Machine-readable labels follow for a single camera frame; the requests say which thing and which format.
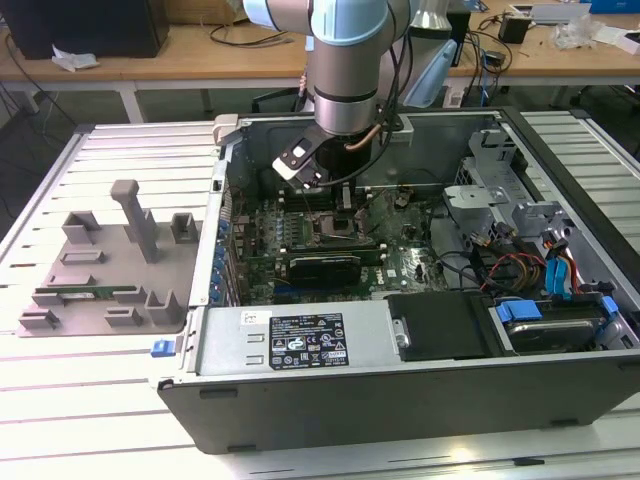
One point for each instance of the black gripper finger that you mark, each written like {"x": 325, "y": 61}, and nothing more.
{"x": 350, "y": 197}

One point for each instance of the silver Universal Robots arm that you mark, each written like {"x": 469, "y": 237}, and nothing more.
{"x": 345, "y": 75}

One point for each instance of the CPU socket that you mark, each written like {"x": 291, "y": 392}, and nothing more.
{"x": 322, "y": 229}

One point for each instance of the metal locking lever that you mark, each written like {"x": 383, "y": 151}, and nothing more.
{"x": 315, "y": 220}

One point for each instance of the RAM slot with black clips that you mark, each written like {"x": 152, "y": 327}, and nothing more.
{"x": 295, "y": 196}
{"x": 372, "y": 249}
{"x": 295, "y": 205}
{"x": 372, "y": 260}

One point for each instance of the black graphics card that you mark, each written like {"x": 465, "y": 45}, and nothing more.
{"x": 325, "y": 280}

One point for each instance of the green motherboard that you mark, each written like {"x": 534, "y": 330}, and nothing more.
{"x": 415, "y": 260}

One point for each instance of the silver metal drive cage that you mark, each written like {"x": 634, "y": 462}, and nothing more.
{"x": 475, "y": 200}

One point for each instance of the small white adapter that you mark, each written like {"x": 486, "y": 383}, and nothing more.
{"x": 457, "y": 97}

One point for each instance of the black optical drive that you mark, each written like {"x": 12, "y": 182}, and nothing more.
{"x": 440, "y": 325}

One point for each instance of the small black plug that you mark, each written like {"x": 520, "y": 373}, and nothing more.
{"x": 495, "y": 57}

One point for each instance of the grey plastic parts rack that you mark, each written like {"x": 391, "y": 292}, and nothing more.
{"x": 172, "y": 265}

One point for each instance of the silver power supply with label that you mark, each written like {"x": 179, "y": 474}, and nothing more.
{"x": 225, "y": 345}

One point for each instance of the small black power adapter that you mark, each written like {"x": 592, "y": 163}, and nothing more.
{"x": 513, "y": 29}

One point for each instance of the open black PC case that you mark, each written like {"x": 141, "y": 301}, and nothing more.
{"x": 350, "y": 415}

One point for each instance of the wooden desk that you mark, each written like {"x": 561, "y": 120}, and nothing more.
{"x": 550, "y": 62}

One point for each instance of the blue plastic latch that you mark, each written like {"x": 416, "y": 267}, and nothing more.
{"x": 162, "y": 348}

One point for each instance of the hard disk in blue carrier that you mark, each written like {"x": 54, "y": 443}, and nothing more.
{"x": 550, "y": 334}

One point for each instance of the flat grey tray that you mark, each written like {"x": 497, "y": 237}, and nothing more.
{"x": 550, "y": 12}

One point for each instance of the green RAM stick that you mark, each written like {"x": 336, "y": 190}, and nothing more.
{"x": 112, "y": 290}

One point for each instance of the large black box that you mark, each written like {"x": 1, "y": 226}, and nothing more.
{"x": 125, "y": 25}

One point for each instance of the clear plastic bags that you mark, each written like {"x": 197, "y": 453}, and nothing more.
{"x": 575, "y": 32}

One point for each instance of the black office chair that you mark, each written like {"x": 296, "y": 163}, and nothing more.
{"x": 615, "y": 100}

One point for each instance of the crumpled white paper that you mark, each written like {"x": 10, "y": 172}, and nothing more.
{"x": 75, "y": 59}

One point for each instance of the white cardboard box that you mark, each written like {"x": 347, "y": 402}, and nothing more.
{"x": 625, "y": 40}

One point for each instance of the blue box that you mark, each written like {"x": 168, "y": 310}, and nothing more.
{"x": 615, "y": 5}

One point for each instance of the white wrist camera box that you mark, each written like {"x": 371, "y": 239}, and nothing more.
{"x": 290, "y": 160}

